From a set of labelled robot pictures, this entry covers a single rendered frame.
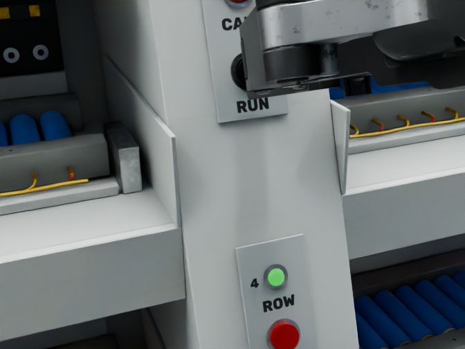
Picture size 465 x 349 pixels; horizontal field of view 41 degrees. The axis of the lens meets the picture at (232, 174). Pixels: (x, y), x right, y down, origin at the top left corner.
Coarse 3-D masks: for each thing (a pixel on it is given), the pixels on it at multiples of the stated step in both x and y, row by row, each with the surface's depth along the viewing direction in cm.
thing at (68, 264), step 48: (0, 96) 45; (144, 144) 37; (48, 192) 37; (144, 192) 36; (0, 240) 32; (48, 240) 32; (96, 240) 31; (144, 240) 32; (0, 288) 30; (48, 288) 31; (96, 288) 32; (144, 288) 33; (0, 336) 31
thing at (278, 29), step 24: (312, 0) 15; (336, 0) 14; (360, 0) 14; (384, 0) 14; (408, 0) 13; (264, 24) 14; (288, 24) 14; (312, 24) 14; (336, 24) 14; (360, 24) 14; (384, 24) 14; (264, 48) 14; (336, 48) 15; (336, 72) 15
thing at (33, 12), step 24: (0, 0) 44; (24, 0) 44; (48, 0) 45; (0, 24) 44; (24, 24) 45; (48, 24) 45; (0, 48) 45; (24, 48) 45; (48, 48) 46; (0, 72) 45; (24, 72) 46
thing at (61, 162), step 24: (24, 144) 37; (48, 144) 37; (72, 144) 37; (96, 144) 37; (0, 168) 36; (24, 168) 36; (48, 168) 37; (72, 168) 37; (96, 168) 38; (0, 192) 36; (24, 192) 35
